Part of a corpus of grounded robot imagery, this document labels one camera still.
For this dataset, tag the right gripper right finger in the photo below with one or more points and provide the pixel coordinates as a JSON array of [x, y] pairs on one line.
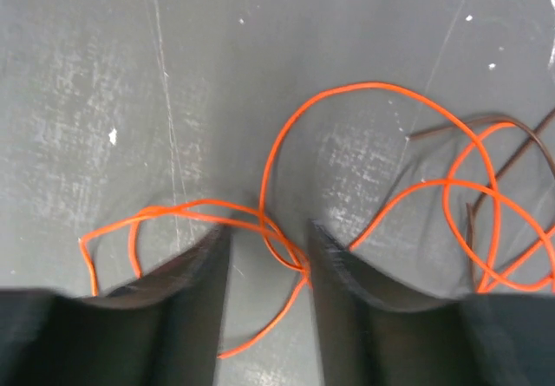
[[374, 330]]

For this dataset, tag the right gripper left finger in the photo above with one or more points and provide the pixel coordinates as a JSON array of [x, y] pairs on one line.
[[161, 329]]

